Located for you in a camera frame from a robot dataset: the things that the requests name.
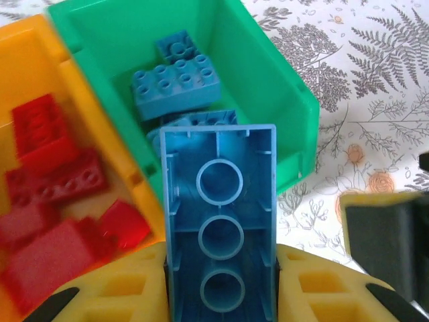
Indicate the small red lego brick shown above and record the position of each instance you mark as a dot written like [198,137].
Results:
[124,223]
[20,221]
[43,265]

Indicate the long blue lego brick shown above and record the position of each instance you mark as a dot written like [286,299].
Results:
[177,85]
[201,119]
[221,208]

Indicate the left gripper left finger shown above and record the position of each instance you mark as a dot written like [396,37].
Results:
[127,288]

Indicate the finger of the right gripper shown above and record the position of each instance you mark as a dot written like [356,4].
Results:
[425,161]
[388,234]

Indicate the long red lego brick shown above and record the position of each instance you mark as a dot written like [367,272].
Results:
[77,177]
[40,124]

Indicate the small blue lego brick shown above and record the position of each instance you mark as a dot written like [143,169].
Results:
[177,47]

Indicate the green plastic bin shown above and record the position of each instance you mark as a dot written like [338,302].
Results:
[254,100]

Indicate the yellow plastic bin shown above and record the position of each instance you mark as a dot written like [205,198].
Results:
[94,110]

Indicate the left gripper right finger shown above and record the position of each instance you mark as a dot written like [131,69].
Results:
[321,292]

